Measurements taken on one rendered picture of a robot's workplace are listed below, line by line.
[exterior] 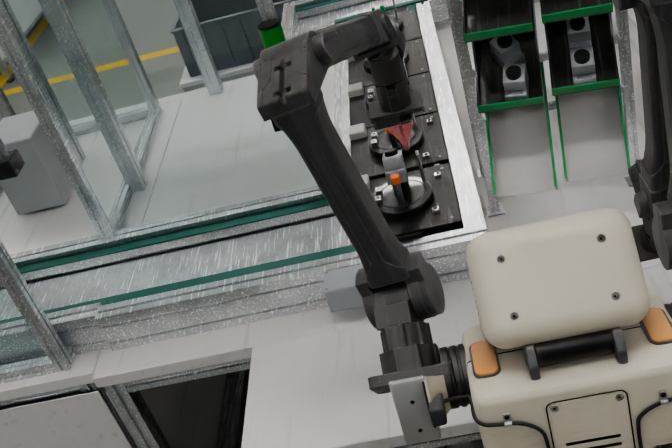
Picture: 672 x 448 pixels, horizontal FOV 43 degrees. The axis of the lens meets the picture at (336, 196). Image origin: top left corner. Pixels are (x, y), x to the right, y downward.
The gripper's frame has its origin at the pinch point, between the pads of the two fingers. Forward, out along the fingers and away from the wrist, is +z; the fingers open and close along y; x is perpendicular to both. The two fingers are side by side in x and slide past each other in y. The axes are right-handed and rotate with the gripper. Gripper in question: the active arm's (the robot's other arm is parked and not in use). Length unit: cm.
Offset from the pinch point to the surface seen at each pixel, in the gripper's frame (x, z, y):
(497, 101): -14.3, 3.4, -19.3
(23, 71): -33, -21, 81
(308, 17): -161, 33, 33
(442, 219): -9.5, 26.2, -3.0
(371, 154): -43, 26, 12
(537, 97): -10.4, 2.3, -26.8
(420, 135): -44, 25, -1
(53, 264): -29, 29, 96
